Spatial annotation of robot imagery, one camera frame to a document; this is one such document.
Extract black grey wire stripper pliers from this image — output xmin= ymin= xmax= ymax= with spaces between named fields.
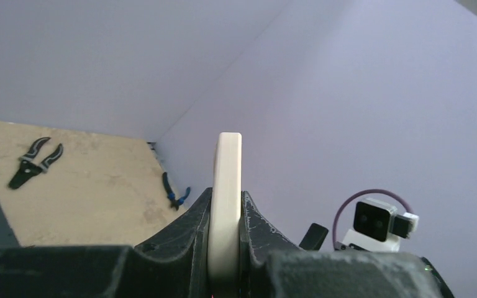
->
xmin=7 ymin=137 xmax=64 ymax=189

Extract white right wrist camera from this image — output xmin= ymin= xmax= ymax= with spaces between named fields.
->
xmin=334 ymin=198 xmax=419 ymax=253

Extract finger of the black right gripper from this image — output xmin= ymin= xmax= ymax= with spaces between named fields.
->
xmin=299 ymin=223 xmax=329 ymax=251

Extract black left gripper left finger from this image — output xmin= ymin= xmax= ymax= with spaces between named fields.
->
xmin=0 ymin=188 xmax=212 ymax=297

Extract blue handled cutting pliers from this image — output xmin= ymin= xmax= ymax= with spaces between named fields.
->
xmin=161 ymin=172 xmax=191 ymax=210

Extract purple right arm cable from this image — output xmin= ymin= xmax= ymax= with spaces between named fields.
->
xmin=332 ymin=188 xmax=413 ymax=250

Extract phone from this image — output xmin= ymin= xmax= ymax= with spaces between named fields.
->
xmin=207 ymin=132 xmax=242 ymax=297

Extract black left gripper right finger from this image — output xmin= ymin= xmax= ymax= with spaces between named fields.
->
xmin=239 ymin=191 xmax=454 ymax=297

